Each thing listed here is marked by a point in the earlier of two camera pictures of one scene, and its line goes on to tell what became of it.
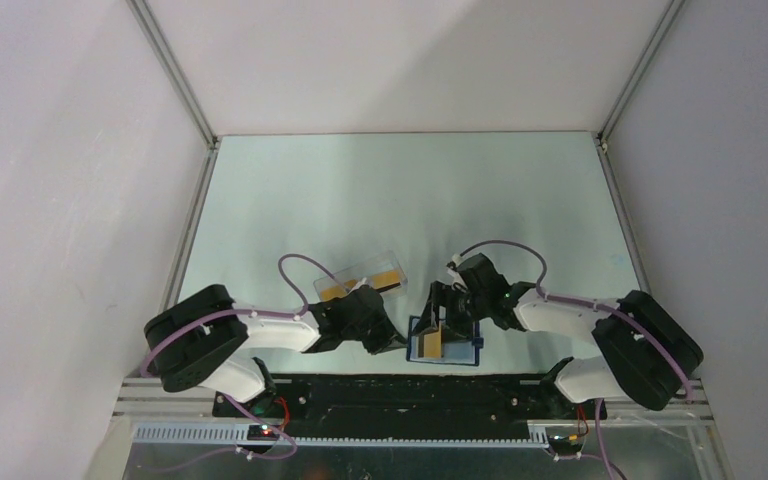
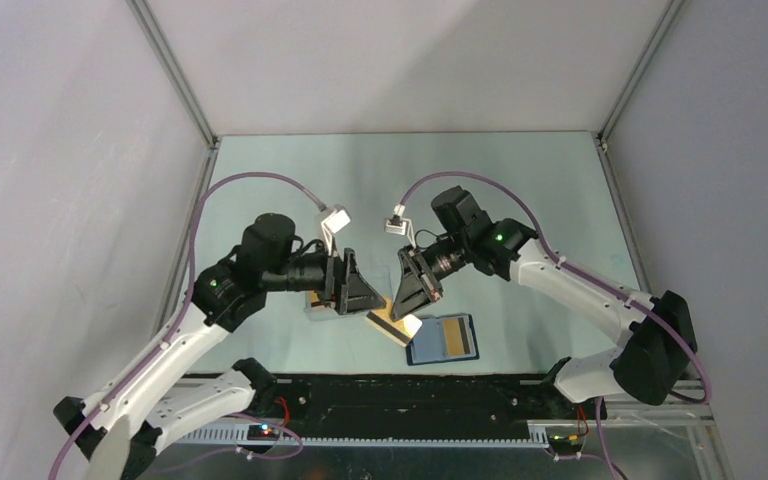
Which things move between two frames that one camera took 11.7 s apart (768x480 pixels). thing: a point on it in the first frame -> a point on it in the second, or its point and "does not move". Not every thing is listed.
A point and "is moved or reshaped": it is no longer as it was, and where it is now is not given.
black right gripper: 429,318 -> 418,288
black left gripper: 388,336 -> 353,295
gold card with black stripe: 430,345 -> 458,339
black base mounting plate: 410,402 does not move
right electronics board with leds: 566,444 does not move
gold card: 385,280 is moved or reshaped
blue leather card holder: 455,352 does not move
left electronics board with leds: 261,432 does not move
